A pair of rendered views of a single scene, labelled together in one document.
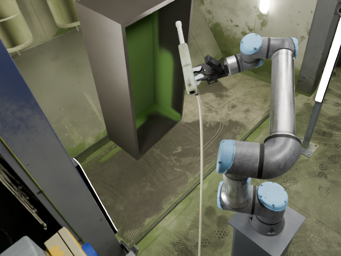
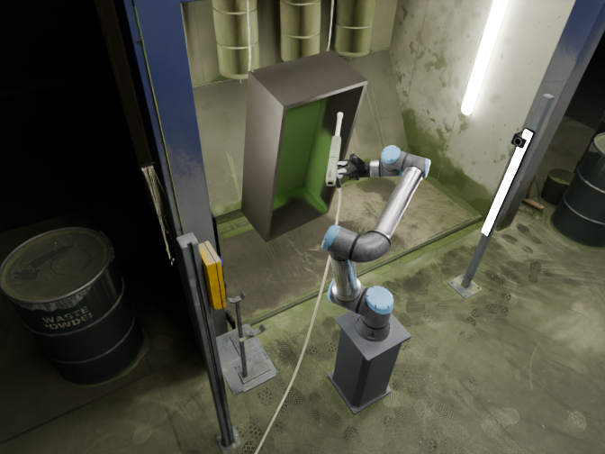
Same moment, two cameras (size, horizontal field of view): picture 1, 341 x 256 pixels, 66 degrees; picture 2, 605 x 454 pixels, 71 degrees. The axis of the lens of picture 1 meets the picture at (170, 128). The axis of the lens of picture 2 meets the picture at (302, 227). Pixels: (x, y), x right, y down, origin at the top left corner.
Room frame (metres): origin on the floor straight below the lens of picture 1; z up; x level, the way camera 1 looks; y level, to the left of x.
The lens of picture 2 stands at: (-0.74, -0.17, 2.62)
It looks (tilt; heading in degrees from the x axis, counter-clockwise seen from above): 42 degrees down; 5
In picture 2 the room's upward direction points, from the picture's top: 2 degrees clockwise
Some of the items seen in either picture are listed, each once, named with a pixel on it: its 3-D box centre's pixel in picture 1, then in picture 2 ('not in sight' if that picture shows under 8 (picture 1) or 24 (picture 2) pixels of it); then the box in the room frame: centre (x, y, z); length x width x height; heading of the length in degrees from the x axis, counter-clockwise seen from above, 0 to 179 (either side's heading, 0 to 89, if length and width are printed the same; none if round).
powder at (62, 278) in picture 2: not in sight; (57, 263); (0.70, 1.33, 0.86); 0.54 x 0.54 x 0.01
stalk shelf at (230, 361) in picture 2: not in sight; (241, 358); (0.32, 0.20, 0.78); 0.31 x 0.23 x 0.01; 38
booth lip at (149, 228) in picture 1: (228, 154); (372, 268); (1.72, -0.53, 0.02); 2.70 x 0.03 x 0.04; 128
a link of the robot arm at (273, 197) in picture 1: (269, 201); (375, 305); (0.69, -0.44, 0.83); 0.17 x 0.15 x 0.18; 68
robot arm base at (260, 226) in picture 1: (267, 215); (374, 322); (0.69, -0.45, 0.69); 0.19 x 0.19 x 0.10
